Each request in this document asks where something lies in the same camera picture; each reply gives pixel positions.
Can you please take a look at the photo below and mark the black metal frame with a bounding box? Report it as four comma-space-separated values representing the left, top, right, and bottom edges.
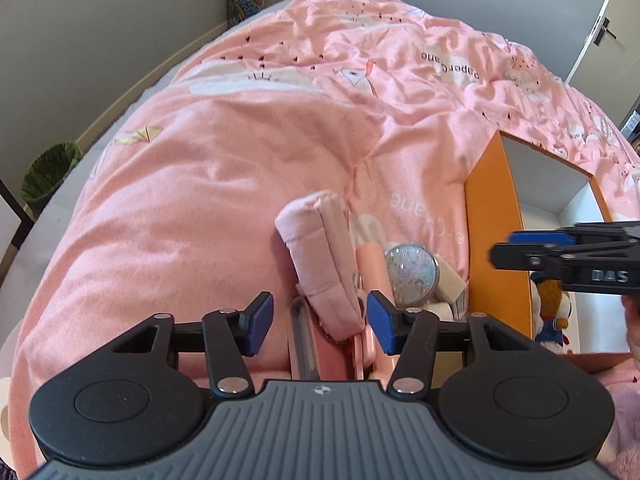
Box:
0, 180, 36, 251

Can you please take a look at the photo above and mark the white tube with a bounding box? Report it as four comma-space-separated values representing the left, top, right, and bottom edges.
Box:
425, 302, 469, 322

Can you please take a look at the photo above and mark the green trash bin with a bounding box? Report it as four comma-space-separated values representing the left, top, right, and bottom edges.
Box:
21, 142, 83, 206

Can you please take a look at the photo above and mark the pink padded pouch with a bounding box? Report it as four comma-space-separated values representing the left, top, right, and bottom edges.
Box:
274, 190, 368, 341

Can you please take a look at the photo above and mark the pink printed blanket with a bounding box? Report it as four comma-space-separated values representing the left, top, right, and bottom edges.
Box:
10, 0, 640, 480

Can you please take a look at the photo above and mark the person's right forearm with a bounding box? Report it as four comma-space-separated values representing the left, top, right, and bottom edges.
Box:
621, 294, 640, 366

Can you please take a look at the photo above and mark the pink selfie stick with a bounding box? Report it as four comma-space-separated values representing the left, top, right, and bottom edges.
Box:
356, 242, 396, 306

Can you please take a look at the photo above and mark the pink fuzzy clothing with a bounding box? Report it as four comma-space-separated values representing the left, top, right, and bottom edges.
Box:
597, 360, 640, 480

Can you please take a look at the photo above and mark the pink card holder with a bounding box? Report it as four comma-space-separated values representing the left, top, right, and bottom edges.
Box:
289, 296, 376, 381

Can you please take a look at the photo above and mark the black door handle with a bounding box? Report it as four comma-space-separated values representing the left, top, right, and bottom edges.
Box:
595, 16, 618, 46

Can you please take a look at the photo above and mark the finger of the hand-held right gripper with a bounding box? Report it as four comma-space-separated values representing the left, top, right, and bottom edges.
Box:
509, 230, 568, 247
489, 242, 568, 272

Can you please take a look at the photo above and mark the white charger block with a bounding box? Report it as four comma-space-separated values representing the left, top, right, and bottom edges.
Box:
432, 255, 468, 303

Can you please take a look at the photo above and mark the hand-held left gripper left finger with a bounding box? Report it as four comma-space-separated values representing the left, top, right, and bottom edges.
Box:
112, 291, 275, 397

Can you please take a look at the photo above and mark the brown bear plush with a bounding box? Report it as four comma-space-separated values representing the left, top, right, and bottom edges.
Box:
531, 280, 573, 351

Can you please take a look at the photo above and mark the round glitter mirror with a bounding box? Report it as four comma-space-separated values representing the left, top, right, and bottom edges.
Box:
384, 243, 441, 308

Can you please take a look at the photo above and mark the orange cardboard box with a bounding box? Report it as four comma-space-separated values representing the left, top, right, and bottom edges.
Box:
464, 130, 640, 376

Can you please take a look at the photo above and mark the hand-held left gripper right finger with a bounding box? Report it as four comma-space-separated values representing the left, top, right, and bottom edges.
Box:
366, 290, 531, 401

